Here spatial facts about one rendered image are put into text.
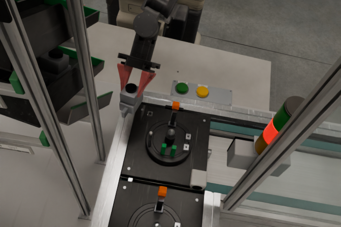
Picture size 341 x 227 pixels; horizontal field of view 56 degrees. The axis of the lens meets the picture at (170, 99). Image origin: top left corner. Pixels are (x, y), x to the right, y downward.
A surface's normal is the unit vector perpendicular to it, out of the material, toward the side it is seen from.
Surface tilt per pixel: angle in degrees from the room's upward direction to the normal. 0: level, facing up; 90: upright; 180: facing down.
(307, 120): 90
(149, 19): 41
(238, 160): 90
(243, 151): 0
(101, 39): 0
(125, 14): 8
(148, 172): 0
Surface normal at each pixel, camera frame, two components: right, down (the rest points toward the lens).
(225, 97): 0.11, -0.55
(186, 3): -0.21, 0.80
